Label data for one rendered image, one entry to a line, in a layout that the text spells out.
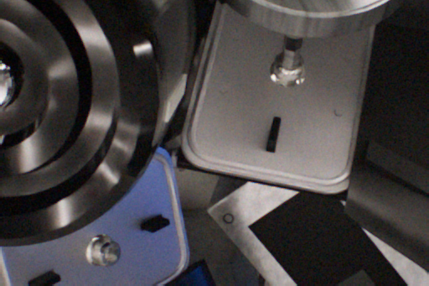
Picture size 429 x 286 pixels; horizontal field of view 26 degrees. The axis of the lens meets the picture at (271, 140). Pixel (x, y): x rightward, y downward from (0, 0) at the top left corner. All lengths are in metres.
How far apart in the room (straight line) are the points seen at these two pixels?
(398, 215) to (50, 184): 0.12
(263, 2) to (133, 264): 0.18
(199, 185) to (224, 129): 0.28
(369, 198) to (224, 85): 0.07
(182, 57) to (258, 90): 0.04
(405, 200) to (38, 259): 0.15
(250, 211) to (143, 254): 0.08
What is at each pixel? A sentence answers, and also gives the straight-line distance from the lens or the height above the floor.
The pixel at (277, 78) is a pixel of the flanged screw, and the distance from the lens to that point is 0.35.
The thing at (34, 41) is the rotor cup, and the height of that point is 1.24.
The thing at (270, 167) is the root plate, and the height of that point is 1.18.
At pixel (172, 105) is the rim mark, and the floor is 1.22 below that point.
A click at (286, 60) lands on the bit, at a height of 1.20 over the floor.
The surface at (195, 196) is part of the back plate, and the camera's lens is 0.62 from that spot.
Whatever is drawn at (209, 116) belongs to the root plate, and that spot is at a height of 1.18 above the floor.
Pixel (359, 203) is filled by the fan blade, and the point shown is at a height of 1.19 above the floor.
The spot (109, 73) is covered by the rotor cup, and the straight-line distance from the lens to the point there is 0.30.
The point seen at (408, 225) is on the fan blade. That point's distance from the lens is 0.33.
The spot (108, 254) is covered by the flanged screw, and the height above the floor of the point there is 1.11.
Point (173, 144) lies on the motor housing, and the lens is 0.48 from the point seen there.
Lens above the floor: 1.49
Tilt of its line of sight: 62 degrees down
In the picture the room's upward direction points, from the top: 9 degrees clockwise
